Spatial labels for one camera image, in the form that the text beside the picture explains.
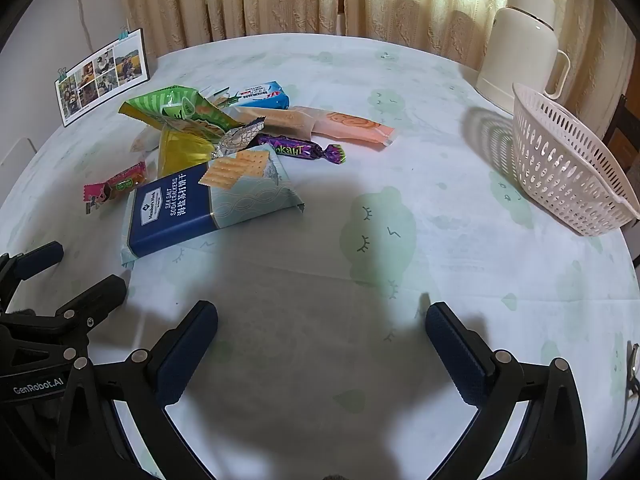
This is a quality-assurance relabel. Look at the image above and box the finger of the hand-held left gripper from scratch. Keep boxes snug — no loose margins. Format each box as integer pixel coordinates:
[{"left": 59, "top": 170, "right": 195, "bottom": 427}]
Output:
[
  {"left": 50, "top": 274, "right": 128, "bottom": 346},
  {"left": 0, "top": 241, "right": 65, "bottom": 307}
]

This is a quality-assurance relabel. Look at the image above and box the beige biscuit packet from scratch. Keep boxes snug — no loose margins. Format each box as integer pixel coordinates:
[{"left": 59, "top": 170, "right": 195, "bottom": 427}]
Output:
[{"left": 235, "top": 106, "right": 316, "bottom": 140}]

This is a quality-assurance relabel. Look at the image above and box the green snack bag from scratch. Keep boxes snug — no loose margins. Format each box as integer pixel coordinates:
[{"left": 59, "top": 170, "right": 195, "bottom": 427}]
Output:
[{"left": 118, "top": 85, "right": 242, "bottom": 142}]

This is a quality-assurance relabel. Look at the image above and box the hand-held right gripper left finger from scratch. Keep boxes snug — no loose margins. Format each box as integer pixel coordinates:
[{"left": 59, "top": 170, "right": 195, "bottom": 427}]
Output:
[{"left": 55, "top": 300, "right": 219, "bottom": 480}]

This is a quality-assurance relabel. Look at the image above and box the small pink candy packet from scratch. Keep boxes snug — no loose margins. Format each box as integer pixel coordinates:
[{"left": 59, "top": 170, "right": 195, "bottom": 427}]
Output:
[{"left": 82, "top": 161, "right": 147, "bottom": 214}]

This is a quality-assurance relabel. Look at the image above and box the beige curtain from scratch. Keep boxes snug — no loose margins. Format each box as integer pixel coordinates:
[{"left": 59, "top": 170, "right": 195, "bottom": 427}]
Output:
[{"left": 116, "top": 0, "right": 621, "bottom": 126}]

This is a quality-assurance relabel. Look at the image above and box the blue white snack packet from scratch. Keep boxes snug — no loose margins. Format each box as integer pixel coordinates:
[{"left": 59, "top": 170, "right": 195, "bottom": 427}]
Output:
[{"left": 227, "top": 80, "right": 291, "bottom": 110}]

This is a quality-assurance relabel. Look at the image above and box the dark wooden chair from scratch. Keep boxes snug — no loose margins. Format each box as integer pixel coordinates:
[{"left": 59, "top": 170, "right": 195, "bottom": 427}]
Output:
[{"left": 602, "top": 94, "right": 640, "bottom": 267}]

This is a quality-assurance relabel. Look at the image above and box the silver foil snack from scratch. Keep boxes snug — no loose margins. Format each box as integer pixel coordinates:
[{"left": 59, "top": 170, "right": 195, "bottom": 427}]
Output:
[{"left": 212, "top": 119, "right": 266, "bottom": 161}]

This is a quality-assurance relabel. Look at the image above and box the wrist watch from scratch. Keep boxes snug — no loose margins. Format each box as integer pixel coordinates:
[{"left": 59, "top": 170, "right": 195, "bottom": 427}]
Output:
[{"left": 622, "top": 342, "right": 640, "bottom": 402}]

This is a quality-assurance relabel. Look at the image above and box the pale translucent snack packet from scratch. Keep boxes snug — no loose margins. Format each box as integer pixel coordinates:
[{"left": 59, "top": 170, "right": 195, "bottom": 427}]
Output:
[{"left": 131, "top": 125, "right": 161, "bottom": 154}]

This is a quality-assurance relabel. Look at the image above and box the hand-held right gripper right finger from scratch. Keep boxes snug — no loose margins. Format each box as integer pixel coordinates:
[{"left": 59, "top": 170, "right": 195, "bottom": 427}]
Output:
[{"left": 425, "top": 302, "right": 589, "bottom": 480}]

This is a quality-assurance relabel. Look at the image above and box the yellow jelly cup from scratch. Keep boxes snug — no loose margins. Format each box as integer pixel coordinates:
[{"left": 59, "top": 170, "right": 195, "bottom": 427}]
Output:
[{"left": 157, "top": 127, "right": 216, "bottom": 179}]

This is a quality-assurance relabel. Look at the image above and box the cream thermos jug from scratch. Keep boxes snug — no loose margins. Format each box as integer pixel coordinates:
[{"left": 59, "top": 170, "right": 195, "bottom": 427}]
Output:
[{"left": 475, "top": 0, "right": 571, "bottom": 111}]

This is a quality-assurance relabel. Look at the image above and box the photo collage frame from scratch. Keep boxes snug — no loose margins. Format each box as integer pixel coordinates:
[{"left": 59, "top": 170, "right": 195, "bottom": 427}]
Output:
[{"left": 54, "top": 29, "right": 150, "bottom": 127}]

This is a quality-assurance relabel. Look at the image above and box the purple candy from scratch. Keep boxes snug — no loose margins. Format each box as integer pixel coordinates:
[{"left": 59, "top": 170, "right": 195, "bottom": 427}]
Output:
[{"left": 256, "top": 133, "right": 348, "bottom": 166}]

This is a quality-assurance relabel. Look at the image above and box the pink swirl snack packet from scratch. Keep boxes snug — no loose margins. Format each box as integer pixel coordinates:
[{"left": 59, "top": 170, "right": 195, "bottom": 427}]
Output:
[{"left": 292, "top": 106, "right": 399, "bottom": 147}]

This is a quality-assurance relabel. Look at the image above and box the white plastic basket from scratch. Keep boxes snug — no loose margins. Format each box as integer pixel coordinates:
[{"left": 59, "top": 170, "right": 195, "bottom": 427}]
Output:
[{"left": 511, "top": 82, "right": 640, "bottom": 237}]

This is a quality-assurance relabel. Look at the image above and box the large cracker packet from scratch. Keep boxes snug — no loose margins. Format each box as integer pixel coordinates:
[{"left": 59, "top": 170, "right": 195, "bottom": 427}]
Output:
[{"left": 121, "top": 144, "right": 306, "bottom": 267}]

